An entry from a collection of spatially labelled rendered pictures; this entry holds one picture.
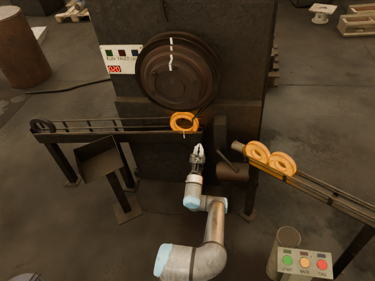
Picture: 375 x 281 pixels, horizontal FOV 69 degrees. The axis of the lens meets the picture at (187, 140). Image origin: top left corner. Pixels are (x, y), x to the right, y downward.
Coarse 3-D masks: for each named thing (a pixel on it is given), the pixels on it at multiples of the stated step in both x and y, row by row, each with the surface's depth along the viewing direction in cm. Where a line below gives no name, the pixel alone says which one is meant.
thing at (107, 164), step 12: (96, 144) 179; (108, 144) 184; (84, 156) 181; (96, 156) 185; (108, 156) 183; (120, 156) 181; (84, 168) 179; (96, 168) 177; (108, 168) 175; (84, 180) 169; (108, 180) 186; (120, 192) 200; (120, 204) 208; (132, 204) 224; (120, 216) 217; (132, 216) 216
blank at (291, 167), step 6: (270, 156) 150; (276, 156) 147; (282, 156) 144; (288, 156) 144; (270, 162) 153; (276, 162) 152; (282, 162) 146; (288, 162) 143; (294, 162) 144; (276, 168) 153; (282, 168) 152; (288, 168) 146; (294, 168) 144; (288, 174) 148
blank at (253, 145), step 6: (252, 144) 156; (258, 144) 154; (246, 150) 163; (252, 150) 159; (258, 150) 155; (264, 150) 152; (252, 156) 162; (258, 156) 162; (264, 156) 154; (264, 162) 157
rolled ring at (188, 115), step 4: (176, 112) 172; (180, 112) 171; (184, 112) 170; (188, 112) 171; (172, 116) 173; (176, 116) 171; (180, 116) 170; (184, 116) 170; (188, 116) 169; (192, 116) 170; (172, 120) 174; (196, 120) 172; (172, 124) 177; (176, 124) 180; (196, 124) 173; (172, 128) 179; (176, 128) 179; (180, 128) 181; (192, 128) 177; (196, 128) 176
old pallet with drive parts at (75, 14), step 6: (72, 0) 578; (66, 6) 561; (72, 6) 549; (66, 12) 526; (72, 12) 524; (78, 12) 521; (84, 12) 517; (60, 18) 527; (72, 18) 523; (78, 18) 522
